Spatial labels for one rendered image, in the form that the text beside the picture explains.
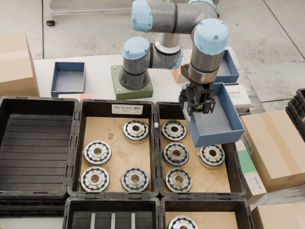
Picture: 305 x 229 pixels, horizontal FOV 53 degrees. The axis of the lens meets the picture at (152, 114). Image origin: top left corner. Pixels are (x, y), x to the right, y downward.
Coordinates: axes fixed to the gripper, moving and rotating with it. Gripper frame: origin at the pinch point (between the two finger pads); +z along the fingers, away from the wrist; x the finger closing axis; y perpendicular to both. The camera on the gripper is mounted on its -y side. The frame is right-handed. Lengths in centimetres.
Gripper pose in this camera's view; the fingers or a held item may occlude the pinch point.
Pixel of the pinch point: (189, 112)
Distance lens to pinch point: 99.4
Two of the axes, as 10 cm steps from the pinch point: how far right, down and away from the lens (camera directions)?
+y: 1.9, 8.0, -5.7
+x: 9.8, -1.4, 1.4
